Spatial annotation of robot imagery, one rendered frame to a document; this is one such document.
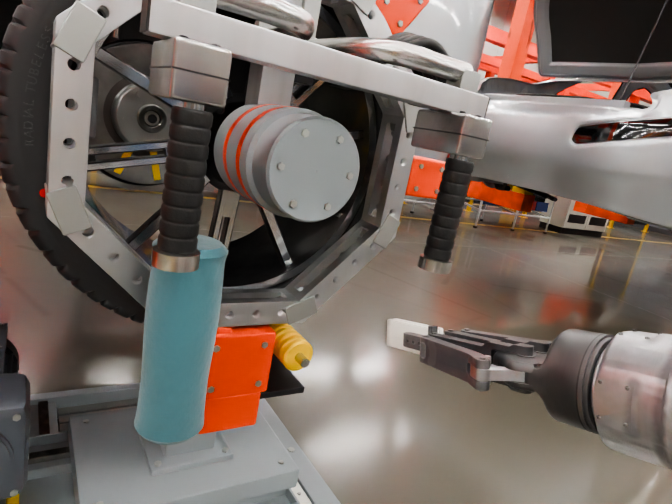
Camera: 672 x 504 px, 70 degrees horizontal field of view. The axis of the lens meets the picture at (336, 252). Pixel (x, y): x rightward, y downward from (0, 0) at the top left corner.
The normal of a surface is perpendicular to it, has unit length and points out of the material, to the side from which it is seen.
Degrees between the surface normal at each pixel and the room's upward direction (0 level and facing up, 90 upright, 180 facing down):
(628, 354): 46
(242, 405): 90
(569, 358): 60
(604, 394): 90
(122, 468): 0
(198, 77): 90
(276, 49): 90
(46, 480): 0
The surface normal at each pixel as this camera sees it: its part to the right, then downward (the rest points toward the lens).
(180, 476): 0.18, -0.95
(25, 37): 0.48, 0.29
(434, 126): -0.84, -0.03
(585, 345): -0.44, -0.81
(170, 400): 0.21, 0.26
